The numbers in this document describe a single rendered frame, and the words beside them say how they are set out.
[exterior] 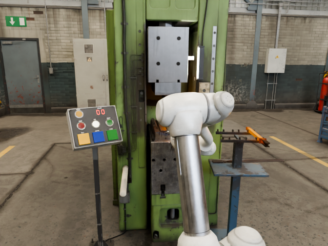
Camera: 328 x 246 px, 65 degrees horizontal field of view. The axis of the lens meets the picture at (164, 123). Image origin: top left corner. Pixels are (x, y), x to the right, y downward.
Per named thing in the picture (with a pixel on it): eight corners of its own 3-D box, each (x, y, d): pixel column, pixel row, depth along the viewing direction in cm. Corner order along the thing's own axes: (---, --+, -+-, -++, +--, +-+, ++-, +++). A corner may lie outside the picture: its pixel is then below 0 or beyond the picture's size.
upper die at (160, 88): (180, 94, 197) (181, 82, 194) (154, 95, 195) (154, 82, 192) (173, 89, 237) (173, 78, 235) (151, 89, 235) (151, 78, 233)
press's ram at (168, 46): (198, 82, 196) (200, 27, 187) (148, 82, 192) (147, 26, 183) (187, 78, 236) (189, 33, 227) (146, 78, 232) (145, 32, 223)
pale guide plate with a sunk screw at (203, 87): (209, 103, 213) (210, 82, 209) (198, 103, 212) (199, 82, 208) (208, 102, 215) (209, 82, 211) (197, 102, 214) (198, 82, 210)
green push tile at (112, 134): (118, 139, 183) (116, 129, 184) (108, 140, 179) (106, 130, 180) (117, 139, 184) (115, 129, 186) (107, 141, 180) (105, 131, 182)
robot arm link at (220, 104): (217, 100, 121) (191, 101, 117) (237, 83, 104) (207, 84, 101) (223, 127, 117) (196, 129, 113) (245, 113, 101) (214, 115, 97)
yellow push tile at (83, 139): (90, 143, 173) (88, 132, 174) (79, 145, 169) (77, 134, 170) (90, 143, 174) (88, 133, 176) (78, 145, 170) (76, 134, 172)
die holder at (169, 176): (197, 192, 211) (199, 140, 201) (151, 194, 207) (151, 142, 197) (184, 165, 265) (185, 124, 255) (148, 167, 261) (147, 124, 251)
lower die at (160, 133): (179, 139, 205) (179, 129, 203) (154, 139, 203) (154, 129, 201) (172, 126, 246) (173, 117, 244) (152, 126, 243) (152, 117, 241)
